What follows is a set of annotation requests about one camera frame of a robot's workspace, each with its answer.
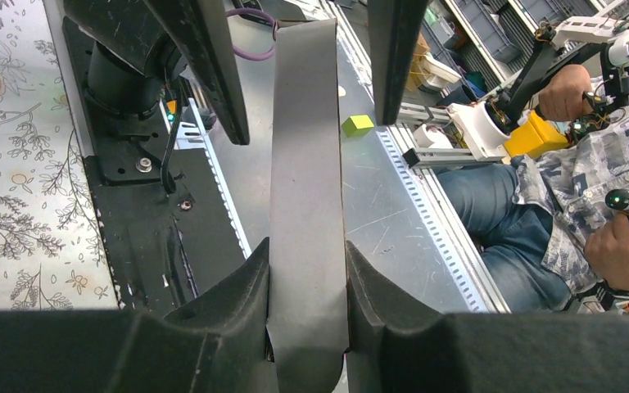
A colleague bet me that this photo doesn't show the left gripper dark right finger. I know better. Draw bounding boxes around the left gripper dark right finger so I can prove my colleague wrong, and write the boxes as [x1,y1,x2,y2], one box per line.
[346,244,629,392]

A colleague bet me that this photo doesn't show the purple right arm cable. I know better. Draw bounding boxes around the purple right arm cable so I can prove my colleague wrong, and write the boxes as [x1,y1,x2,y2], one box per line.
[225,0,294,62]

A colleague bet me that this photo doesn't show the person operating teleoperation handles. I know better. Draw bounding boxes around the person operating teleoperation handles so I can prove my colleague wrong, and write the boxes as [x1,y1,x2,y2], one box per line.
[433,0,629,316]

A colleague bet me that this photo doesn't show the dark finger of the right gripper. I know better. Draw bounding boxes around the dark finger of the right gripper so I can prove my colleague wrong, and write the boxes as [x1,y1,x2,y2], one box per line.
[145,0,251,146]
[367,0,428,125]

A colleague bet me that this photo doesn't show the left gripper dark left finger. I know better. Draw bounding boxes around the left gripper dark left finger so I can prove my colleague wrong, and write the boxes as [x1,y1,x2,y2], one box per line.
[0,240,274,392]

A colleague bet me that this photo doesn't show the yellow green small cube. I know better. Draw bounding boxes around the yellow green small cube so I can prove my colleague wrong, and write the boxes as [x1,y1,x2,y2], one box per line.
[342,115,375,138]

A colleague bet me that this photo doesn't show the floral patterned table cloth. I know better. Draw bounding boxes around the floral patterned table cloth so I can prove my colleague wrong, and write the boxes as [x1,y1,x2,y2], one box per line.
[0,1,118,310]

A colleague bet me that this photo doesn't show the white cardboard paper box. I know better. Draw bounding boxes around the white cardboard paper box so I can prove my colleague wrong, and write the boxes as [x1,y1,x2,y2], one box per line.
[267,19,349,392]

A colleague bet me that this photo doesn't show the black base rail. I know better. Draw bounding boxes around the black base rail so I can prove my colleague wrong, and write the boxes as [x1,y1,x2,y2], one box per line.
[63,20,248,315]

